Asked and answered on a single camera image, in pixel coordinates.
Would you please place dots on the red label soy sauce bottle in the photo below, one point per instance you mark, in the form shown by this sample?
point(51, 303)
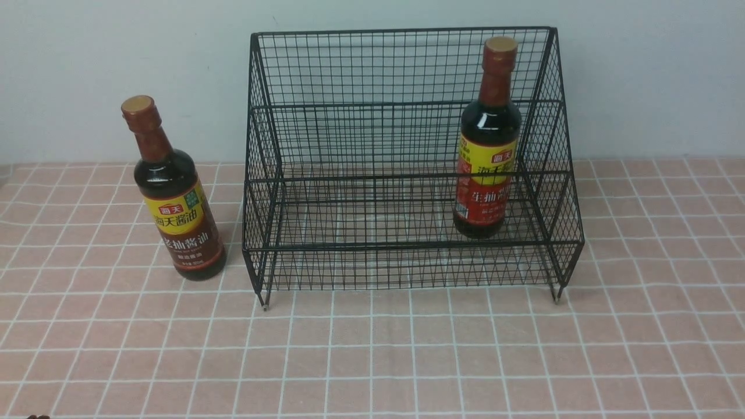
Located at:
point(488, 145)

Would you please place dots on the pink checkered tablecloth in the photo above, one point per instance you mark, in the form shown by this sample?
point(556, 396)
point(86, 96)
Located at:
point(97, 324)

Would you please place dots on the black wire mesh shelf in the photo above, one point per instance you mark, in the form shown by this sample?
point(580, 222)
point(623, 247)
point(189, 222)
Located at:
point(351, 162)

